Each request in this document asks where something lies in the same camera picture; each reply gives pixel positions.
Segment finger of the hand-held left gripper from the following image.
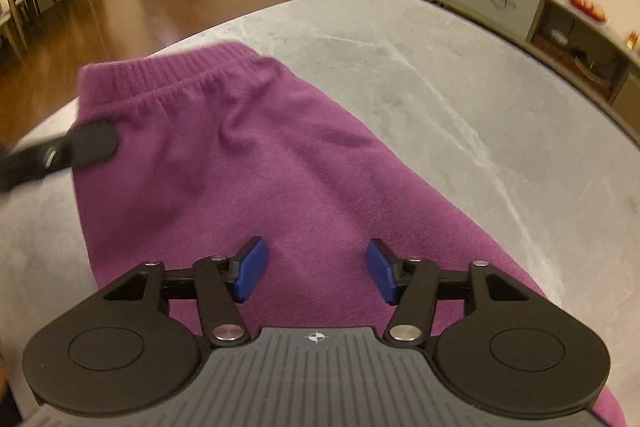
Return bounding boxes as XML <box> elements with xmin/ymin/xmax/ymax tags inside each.
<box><xmin>0</xmin><ymin>121</ymin><xmax>119</xmax><ymax>194</ymax></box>

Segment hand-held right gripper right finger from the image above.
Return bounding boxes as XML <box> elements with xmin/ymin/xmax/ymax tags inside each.
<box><xmin>366</xmin><ymin>238</ymin><xmax>531</xmax><ymax>347</ymax></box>

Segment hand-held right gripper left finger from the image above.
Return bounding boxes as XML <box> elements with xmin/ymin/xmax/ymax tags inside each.
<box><xmin>100</xmin><ymin>236</ymin><xmax>268</xmax><ymax>349</ymax></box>

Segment purple pants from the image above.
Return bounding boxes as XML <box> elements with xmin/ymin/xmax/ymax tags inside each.
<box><xmin>70</xmin><ymin>43</ymin><xmax>628</xmax><ymax>427</ymax></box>

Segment red fruit plate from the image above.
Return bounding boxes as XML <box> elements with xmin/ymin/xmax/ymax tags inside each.
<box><xmin>567</xmin><ymin>0</ymin><xmax>610</xmax><ymax>25</ymax></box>

